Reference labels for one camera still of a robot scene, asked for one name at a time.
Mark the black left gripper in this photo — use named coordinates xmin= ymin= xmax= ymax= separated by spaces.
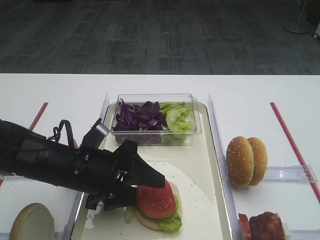
xmin=73 ymin=139 xmax=166 ymax=211

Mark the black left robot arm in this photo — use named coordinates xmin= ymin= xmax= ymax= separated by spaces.
xmin=0 ymin=119 xmax=166 ymax=211

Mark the lettuce leaf on bun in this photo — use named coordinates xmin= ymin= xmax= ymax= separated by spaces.
xmin=124 ymin=193 xmax=182 ymax=233

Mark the green lettuce in container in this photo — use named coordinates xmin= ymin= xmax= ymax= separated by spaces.
xmin=160 ymin=102 xmax=195 ymax=145

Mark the front meat patty slice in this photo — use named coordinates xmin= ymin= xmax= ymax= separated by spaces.
xmin=238 ymin=213 xmax=252 ymax=240

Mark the dark meat patty stack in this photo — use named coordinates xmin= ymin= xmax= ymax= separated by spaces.
xmin=248 ymin=211 xmax=286 ymax=240

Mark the clear meat pusher track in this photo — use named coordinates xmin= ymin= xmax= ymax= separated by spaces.
xmin=290 ymin=229 xmax=320 ymax=240

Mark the bottom bun on tray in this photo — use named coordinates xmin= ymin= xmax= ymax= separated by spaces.
xmin=135 ymin=181 xmax=182 ymax=232

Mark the white metal tray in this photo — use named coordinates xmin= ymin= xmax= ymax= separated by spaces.
xmin=72 ymin=103 xmax=231 ymax=240

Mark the shredded purple cabbage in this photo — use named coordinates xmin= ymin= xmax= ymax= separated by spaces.
xmin=112 ymin=99 xmax=167 ymax=145

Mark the clear plastic salad container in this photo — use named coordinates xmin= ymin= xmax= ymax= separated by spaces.
xmin=110 ymin=93 xmax=202 ymax=146

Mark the bun half cut face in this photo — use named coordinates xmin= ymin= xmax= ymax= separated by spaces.
xmin=9 ymin=203 xmax=55 ymax=240

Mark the front sesame bun top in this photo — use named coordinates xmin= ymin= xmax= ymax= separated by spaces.
xmin=226 ymin=136 xmax=254 ymax=188

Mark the sesame bun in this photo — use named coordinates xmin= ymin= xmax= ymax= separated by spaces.
xmin=247 ymin=137 xmax=268 ymax=186
xmin=226 ymin=136 xmax=254 ymax=188

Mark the rear sesame bun top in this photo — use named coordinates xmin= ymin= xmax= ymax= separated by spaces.
xmin=247 ymin=137 xmax=268 ymax=186

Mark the white pusher block right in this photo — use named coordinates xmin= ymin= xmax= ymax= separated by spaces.
xmin=282 ymin=223 xmax=292 ymax=240

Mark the clear sesame bun track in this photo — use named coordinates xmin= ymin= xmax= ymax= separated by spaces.
xmin=262 ymin=165 xmax=318 ymax=184

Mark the white floor stand base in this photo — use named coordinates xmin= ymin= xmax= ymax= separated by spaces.
xmin=283 ymin=0 xmax=312 ymax=35

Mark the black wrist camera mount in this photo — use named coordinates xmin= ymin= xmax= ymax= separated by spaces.
xmin=80 ymin=118 xmax=110 ymax=149

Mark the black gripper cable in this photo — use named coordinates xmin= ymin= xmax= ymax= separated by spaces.
xmin=46 ymin=119 xmax=76 ymax=149

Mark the left red rail strip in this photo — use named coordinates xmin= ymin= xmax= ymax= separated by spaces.
xmin=0 ymin=102 xmax=49 ymax=185

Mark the red rail strip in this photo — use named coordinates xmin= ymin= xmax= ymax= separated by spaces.
xmin=270 ymin=102 xmax=320 ymax=202
xmin=0 ymin=102 xmax=49 ymax=185

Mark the right red rail strip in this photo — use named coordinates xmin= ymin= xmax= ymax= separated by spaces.
xmin=270 ymin=102 xmax=320 ymax=202

